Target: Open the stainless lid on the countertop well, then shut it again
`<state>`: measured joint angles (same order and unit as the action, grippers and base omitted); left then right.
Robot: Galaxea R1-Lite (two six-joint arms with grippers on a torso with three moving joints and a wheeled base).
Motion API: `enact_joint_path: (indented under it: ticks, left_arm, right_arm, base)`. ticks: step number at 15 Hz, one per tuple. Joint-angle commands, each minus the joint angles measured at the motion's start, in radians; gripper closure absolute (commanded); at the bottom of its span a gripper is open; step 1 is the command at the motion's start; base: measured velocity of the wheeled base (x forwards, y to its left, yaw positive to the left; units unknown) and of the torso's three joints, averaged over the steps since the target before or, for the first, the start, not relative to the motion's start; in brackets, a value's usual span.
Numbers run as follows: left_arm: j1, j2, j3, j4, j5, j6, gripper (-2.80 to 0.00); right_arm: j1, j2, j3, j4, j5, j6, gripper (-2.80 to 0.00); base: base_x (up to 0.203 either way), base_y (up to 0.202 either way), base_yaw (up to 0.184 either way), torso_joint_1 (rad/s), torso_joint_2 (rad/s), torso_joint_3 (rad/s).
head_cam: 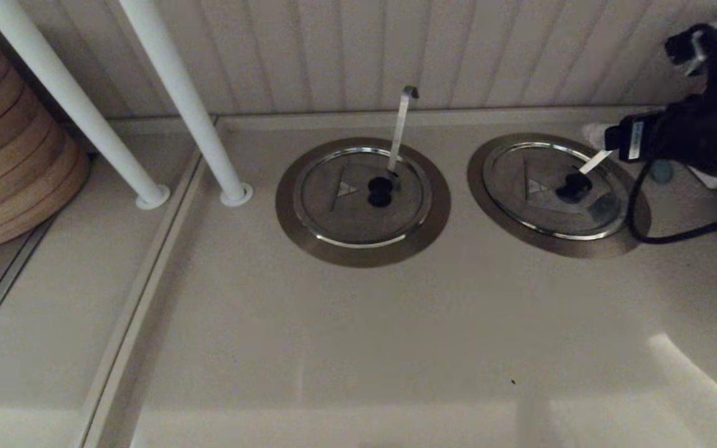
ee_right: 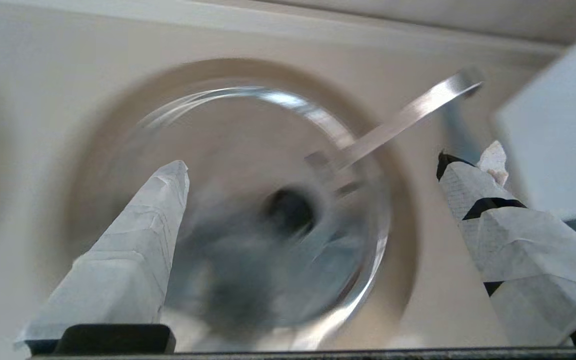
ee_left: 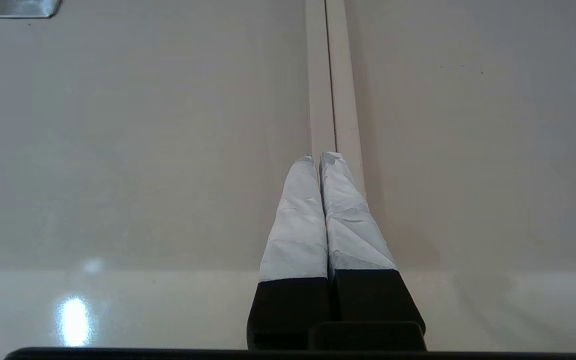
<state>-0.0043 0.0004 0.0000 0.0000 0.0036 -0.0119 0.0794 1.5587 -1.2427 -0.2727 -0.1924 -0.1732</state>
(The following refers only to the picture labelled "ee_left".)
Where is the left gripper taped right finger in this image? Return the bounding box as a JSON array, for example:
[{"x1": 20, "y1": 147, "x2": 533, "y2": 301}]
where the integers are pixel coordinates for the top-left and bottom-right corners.
[{"x1": 319, "y1": 151, "x2": 426, "y2": 351}]

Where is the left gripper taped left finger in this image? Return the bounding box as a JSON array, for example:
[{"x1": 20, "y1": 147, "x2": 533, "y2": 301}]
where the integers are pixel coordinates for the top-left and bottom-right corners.
[{"x1": 247, "y1": 155, "x2": 330, "y2": 351}]

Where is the flat steel tray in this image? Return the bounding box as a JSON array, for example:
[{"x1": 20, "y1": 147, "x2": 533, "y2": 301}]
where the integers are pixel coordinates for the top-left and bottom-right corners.
[{"x1": 0, "y1": 0, "x2": 63, "y2": 19}]

